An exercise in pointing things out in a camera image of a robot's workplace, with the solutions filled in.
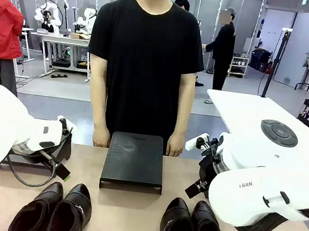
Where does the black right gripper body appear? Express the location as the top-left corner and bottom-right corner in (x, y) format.
(194, 152), (220, 199)

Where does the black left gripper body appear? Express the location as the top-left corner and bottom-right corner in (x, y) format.
(7, 149), (54, 169)

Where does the person's left forearm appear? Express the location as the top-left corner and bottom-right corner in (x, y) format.
(169, 101), (194, 138)

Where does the person's right forearm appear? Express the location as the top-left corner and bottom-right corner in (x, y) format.
(85, 89), (112, 129)

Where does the person in black with cap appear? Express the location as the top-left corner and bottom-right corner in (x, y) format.
(200, 4), (240, 92)

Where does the person in black T-shirt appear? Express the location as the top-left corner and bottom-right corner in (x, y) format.
(76, 0), (214, 155)

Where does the person in red jacket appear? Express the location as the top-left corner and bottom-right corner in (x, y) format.
(0, 0), (31, 98)

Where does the person with black hair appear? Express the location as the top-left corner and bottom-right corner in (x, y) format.
(173, 0), (192, 12)

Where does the person's left hand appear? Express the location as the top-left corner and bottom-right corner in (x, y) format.
(165, 132), (187, 159)

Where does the person's right hand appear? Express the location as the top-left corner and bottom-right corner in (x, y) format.
(91, 124), (113, 150)

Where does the white storage shelf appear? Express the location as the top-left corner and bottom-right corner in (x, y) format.
(228, 54), (251, 80)

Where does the black suitcase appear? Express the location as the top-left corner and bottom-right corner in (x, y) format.
(248, 47), (275, 75)

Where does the white background desk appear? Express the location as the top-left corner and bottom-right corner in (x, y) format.
(24, 29), (97, 84)

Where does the black tripod pole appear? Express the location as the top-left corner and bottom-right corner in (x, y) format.
(260, 25), (294, 101)

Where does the cardboard box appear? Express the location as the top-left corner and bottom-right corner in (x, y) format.
(69, 32), (92, 42)

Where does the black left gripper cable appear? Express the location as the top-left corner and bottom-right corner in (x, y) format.
(0, 154), (59, 191)

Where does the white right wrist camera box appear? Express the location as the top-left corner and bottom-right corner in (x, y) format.
(184, 130), (208, 154)

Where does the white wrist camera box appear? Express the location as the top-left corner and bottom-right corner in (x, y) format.
(184, 130), (208, 154)
(55, 114), (79, 135)

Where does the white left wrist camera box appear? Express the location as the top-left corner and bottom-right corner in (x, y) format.
(55, 114), (79, 135)

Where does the black corrugated cable sleeve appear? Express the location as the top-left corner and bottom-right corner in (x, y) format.
(234, 196), (309, 231)

